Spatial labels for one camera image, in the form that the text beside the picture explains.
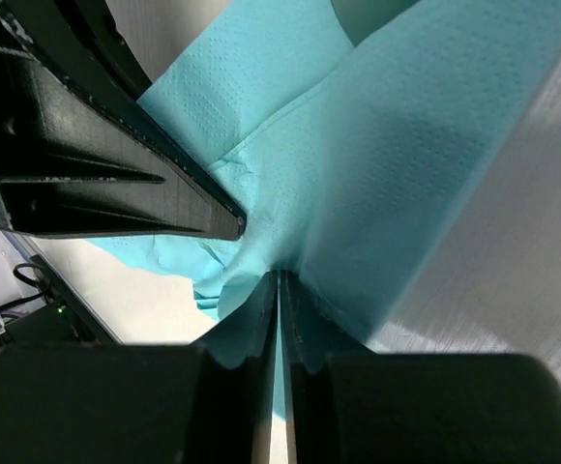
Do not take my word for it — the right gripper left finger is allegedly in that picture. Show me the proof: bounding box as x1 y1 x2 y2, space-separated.
0 273 277 463

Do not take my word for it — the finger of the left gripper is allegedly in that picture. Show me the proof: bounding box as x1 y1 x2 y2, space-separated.
0 48 246 241
0 0 159 105

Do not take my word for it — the blue paper napkin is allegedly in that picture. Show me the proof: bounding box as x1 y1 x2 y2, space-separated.
86 0 561 421

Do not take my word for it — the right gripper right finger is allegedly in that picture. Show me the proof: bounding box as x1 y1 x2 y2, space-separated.
279 273 561 463

